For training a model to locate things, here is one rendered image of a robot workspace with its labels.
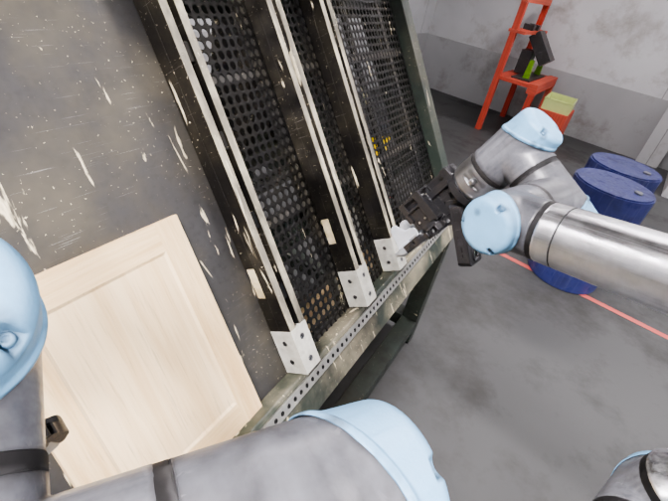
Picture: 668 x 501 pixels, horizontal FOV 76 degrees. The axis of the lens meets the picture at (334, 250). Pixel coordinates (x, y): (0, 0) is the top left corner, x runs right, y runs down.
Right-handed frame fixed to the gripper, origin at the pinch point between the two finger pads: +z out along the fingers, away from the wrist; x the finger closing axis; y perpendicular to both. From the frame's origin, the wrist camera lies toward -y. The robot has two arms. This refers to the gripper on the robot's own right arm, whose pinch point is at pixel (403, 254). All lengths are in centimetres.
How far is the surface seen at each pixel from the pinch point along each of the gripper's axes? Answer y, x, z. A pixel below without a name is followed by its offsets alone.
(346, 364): -14, -8, 47
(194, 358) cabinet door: 8.8, 32.9, 33.1
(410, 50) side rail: 70, -109, 15
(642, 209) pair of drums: -66, -267, 27
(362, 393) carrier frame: -36, -53, 109
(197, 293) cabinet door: 19.3, 27.1, 27.6
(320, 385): -13.6, 4.1, 45.5
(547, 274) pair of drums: -72, -256, 103
